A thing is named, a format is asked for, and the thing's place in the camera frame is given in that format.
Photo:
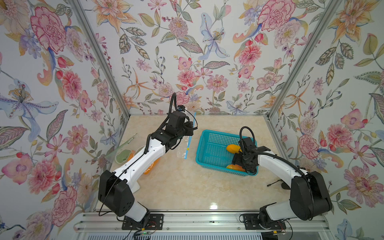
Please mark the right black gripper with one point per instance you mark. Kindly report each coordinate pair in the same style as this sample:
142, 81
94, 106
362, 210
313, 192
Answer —
236, 159

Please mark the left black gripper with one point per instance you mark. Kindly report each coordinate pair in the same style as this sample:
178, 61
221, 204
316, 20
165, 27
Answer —
189, 125

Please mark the red yellow mango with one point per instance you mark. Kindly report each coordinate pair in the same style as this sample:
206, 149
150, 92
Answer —
236, 168

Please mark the clear blue-zipper bag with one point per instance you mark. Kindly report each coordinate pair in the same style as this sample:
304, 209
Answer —
184, 146

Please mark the teal plastic basket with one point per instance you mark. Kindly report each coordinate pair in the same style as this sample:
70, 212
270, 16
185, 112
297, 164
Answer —
212, 151

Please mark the green printed zip-top bag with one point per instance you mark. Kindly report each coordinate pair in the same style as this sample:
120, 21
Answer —
126, 150

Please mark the large orange mango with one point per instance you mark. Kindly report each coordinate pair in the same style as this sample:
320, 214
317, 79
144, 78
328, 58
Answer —
149, 169

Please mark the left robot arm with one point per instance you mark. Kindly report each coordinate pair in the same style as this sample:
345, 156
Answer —
116, 189

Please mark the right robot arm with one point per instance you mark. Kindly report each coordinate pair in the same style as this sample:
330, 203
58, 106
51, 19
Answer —
309, 196

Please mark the white square box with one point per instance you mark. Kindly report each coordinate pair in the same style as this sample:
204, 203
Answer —
135, 187

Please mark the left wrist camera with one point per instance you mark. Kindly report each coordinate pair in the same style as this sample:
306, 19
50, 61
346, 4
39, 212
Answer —
181, 108

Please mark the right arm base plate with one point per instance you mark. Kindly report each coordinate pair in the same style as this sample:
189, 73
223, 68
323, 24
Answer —
261, 222

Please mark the aluminium front rail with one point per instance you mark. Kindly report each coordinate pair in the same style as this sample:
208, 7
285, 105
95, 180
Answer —
198, 225

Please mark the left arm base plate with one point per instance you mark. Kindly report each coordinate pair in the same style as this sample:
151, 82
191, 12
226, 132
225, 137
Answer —
149, 222

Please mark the left corner aluminium post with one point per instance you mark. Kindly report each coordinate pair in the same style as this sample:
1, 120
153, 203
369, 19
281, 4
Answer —
91, 37

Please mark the corner aluminium post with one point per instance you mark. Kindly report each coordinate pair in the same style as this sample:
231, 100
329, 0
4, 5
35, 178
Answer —
321, 26
91, 37

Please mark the right corner aluminium post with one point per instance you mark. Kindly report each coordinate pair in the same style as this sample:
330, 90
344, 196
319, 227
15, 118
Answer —
321, 26

